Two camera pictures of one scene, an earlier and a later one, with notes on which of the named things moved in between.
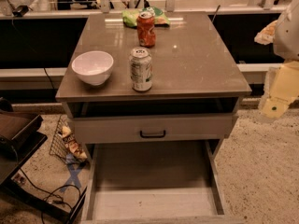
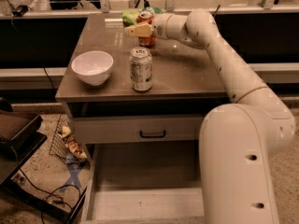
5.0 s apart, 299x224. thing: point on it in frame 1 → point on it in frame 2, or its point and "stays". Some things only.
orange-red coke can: x=146 y=29 stays
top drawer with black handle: x=155 y=128 stays
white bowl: x=93 y=67 stays
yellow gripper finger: x=284 y=89 → x=163 y=25
